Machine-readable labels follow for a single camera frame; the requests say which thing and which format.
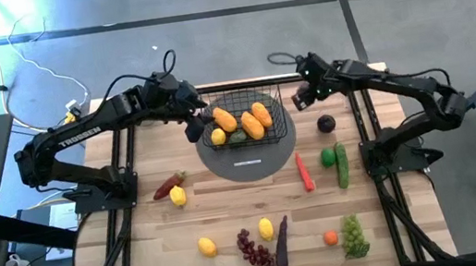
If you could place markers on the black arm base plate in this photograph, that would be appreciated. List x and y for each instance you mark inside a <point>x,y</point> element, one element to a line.
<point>89,203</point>
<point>410,162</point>

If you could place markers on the dark green avocado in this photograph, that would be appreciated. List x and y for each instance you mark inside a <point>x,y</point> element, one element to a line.
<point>237,138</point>

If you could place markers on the white paper sheet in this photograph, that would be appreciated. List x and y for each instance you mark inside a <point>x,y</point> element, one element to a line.
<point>63,218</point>

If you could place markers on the green lime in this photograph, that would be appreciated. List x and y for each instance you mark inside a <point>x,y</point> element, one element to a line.
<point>328,158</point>

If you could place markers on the yellow lemon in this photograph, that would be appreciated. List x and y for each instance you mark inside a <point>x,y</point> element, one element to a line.
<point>218,136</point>
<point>177,196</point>
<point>266,230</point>

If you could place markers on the green grape bunch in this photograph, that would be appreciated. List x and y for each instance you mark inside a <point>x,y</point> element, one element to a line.
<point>354,238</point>

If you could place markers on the white label strip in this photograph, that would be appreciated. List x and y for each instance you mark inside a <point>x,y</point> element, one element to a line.
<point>247,162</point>

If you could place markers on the purple eggplant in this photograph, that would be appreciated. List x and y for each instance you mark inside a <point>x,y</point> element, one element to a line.
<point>282,248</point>

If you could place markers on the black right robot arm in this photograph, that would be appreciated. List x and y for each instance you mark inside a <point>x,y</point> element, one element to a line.
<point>389,81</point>

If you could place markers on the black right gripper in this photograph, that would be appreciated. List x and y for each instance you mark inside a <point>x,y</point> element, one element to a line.
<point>321,88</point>

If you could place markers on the red chili pepper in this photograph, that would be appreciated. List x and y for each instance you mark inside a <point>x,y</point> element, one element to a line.
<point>167,187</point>

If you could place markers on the white power adapter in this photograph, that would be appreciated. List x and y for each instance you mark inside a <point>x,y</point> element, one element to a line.
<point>73,105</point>

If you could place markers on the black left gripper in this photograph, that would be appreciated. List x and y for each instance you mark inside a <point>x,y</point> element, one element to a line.
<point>189,100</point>

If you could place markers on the black desk leg bar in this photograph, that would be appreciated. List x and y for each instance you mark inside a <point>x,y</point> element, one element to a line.
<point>32,232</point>

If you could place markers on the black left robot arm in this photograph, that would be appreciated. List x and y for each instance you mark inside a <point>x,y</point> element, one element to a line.
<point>80,136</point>

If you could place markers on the small orange fruit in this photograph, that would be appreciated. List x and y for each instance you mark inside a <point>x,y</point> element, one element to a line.
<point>330,238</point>

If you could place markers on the black aluminium rail frame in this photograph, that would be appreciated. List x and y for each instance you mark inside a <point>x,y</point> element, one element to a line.
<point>259,82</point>

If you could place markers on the red grape bunch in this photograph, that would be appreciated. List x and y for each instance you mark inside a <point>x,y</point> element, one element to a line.
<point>250,248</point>

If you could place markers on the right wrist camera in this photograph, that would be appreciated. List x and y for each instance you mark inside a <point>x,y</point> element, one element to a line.
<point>302,98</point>

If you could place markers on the dark purple plum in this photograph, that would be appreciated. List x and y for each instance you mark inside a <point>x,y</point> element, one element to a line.
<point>326,124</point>

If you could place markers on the orange red carrot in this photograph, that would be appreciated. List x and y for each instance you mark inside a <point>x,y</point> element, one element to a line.
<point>304,172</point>

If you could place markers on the yellow plug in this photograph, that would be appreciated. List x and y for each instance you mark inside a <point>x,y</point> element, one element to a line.
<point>71,116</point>

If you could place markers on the green cucumber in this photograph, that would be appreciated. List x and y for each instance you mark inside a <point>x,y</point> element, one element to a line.
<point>342,167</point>

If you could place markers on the round grey placemat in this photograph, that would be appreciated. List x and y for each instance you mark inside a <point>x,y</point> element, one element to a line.
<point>224,167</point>

